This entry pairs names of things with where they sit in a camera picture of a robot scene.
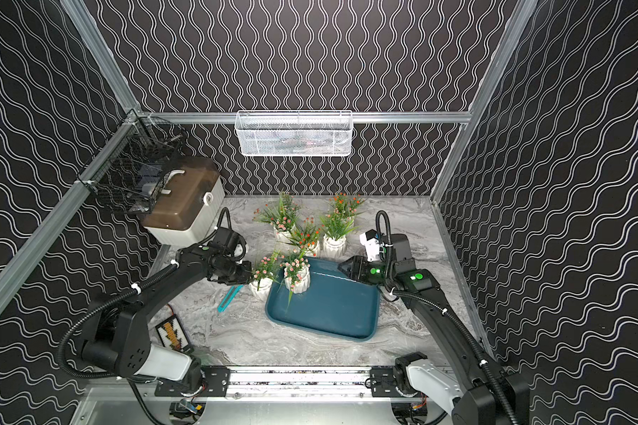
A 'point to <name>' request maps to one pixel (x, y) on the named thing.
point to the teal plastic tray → (335, 304)
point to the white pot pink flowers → (297, 275)
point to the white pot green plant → (337, 227)
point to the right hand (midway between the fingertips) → (344, 266)
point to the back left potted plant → (282, 214)
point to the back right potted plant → (345, 205)
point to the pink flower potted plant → (260, 282)
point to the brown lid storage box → (188, 201)
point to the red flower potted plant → (307, 237)
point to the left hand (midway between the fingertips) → (250, 274)
